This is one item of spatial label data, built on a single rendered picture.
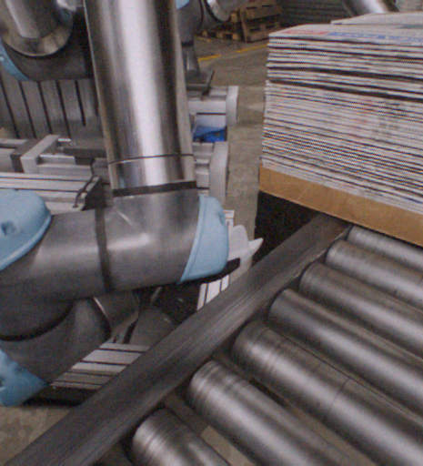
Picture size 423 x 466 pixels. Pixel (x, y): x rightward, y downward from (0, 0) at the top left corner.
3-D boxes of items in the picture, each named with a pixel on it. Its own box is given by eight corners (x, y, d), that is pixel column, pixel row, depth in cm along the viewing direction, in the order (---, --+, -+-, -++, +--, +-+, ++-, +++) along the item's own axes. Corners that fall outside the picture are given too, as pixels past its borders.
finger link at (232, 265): (245, 264, 50) (181, 281, 47) (245, 273, 51) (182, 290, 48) (230, 244, 53) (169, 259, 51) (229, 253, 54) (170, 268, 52)
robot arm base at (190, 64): (146, 79, 115) (143, 43, 110) (157, 68, 128) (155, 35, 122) (196, 81, 114) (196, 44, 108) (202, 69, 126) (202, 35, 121)
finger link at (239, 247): (275, 222, 50) (210, 238, 47) (271, 258, 53) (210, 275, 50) (263, 211, 52) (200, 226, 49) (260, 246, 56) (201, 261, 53)
